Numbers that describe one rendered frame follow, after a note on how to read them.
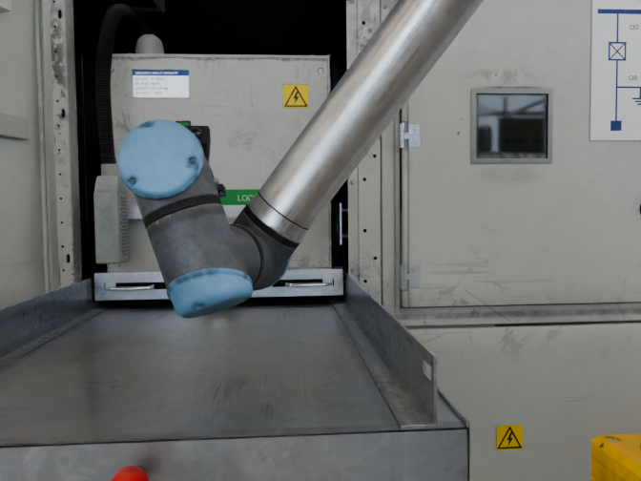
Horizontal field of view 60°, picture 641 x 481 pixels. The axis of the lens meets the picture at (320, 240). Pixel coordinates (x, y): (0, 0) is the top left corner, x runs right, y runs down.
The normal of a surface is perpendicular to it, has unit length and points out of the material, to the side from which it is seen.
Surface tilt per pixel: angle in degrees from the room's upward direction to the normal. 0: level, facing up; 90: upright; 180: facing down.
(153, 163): 75
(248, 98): 90
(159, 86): 90
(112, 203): 90
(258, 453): 90
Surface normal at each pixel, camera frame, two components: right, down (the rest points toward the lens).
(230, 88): 0.07, 0.05
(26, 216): 0.97, 0.00
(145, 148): 0.04, -0.21
